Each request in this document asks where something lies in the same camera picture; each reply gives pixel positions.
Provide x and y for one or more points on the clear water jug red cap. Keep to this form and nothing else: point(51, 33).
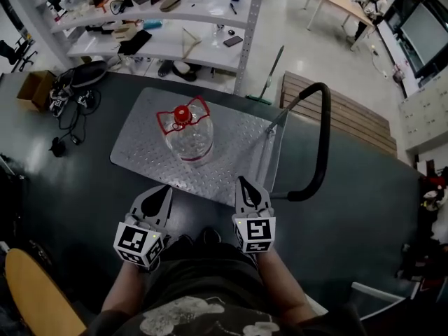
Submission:
point(190, 138)

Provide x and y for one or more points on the wooden triangle hanger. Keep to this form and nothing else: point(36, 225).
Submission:
point(185, 44)

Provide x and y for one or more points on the person's right black shoe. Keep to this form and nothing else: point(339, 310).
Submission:
point(211, 236)

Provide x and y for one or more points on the white locker cabinet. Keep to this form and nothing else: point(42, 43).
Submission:
point(427, 114)

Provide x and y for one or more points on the black phone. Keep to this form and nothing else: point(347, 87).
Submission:
point(233, 41)

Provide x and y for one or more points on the long light wooden table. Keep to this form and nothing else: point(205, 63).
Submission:
point(346, 7)

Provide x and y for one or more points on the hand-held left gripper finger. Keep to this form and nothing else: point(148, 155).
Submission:
point(168, 215)
point(137, 206)

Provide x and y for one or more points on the person's black shoe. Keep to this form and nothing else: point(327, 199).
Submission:
point(211, 236)
point(182, 241)

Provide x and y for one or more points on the person's left black shoe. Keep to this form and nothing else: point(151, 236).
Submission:
point(182, 241)

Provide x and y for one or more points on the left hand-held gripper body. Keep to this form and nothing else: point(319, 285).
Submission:
point(131, 240)

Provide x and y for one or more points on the black office chair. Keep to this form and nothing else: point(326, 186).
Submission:
point(15, 52)

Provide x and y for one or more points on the grey lidded container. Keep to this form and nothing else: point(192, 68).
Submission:
point(141, 0)

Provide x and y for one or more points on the clear glass cup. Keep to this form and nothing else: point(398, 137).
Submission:
point(217, 31)

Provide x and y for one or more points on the white metal shelf unit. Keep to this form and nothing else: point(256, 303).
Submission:
point(210, 10)

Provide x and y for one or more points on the red and white bag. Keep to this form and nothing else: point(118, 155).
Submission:
point(435, 194)

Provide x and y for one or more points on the grey projection screen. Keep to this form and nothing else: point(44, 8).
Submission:
point(427, 33)

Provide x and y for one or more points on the blue packet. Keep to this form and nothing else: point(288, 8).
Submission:
point(153, 24)

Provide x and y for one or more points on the beige box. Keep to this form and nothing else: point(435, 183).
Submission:
point(123, 34)

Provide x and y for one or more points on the brown oval case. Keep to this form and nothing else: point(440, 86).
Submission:
point(170, 3)

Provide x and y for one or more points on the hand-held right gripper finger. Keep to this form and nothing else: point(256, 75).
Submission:
point(266, 205)
point(239, 205)

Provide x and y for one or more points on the brown slatted ramp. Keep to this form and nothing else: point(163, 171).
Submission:
point(350, 114)

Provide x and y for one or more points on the black power adapter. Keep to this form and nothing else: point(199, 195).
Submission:
point(57, 147)

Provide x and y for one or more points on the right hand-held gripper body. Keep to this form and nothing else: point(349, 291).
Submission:
point(259, 231)

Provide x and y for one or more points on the black folded cloth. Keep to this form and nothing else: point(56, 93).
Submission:
point(134, 42)

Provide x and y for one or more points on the dark brown white-framed table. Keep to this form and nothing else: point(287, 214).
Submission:
point(402, 320)

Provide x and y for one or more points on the black sandal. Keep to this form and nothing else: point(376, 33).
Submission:
point(165, 68)

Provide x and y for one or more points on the yellow wooden oval table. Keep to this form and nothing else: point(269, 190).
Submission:
point(38, 292)

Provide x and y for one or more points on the person's right forearm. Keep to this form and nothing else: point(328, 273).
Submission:
point(283, 285)

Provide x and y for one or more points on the brown cardboard box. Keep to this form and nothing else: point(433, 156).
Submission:
point(35, 89)

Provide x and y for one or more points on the black round bag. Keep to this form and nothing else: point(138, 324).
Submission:
point(89, 73)

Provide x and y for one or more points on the green-headed mop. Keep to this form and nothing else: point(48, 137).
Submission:
point(271, 72)

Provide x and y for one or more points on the person's left forearm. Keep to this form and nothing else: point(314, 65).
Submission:
point(122, 289)

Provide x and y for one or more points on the white and black shoe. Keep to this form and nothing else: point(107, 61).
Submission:
point(185, 70)

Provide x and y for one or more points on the spare hand-held gripper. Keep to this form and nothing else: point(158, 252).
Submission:
point(60, 103)

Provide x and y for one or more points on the grey metal platform trolley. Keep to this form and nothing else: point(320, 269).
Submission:
point(147, 145)

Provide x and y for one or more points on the black pen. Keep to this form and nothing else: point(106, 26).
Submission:
point(233, 8)

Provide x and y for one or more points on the person's dark printed shirt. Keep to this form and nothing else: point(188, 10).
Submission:
point(203, 278)

